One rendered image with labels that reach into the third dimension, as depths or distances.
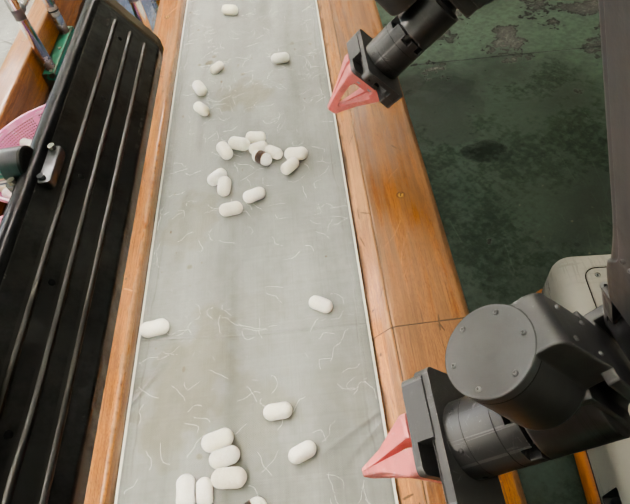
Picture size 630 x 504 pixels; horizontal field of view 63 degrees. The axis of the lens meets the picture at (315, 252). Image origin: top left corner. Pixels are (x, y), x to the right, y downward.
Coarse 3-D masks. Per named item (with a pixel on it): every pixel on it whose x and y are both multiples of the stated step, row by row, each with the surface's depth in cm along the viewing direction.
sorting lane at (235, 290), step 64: (192, 0) 122; (256, 0) 118; (192, 64) 105; (256, 64) 102; (320, 64) 100; (192, 128) 93; (256, 128) 90; (320, 128) 88; (192, 192) 83; (320, 192) 79; (192, 256) 75; (256, 256) 73; (320, 256) 72; (192, 320) 68; (256, 320) 67; (320, 320) 66; (192, 384) 63; (256, 384) 62; (320, 384) 61; (128, 448) 59; (192, 448) 58; (256, 448) 57; (320, 448) 56
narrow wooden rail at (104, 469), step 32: (160, 0) 118; (160, 32) 110; (160, 96) 95; (160, 128) 90; (160, 160) 87; (128, 256) 73; (128, 288) 70; (128, 320) 67; (128, 352) 64; (128, 384) 63; (96, 448) 57; (96, 480) 55
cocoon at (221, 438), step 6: (216, 432) 57; (222, 432) 57; (228, 432) 57; (204, 438) 57; (210, 438) 56; (216, 438) 56; (222, 438) 56; (228, 438) 57; (204, 444) 56; (210, 444) 56; (216, 444) 56; (222, 444) 56; (228, 444) 57; (204, 450) 57; (210, 450) 56
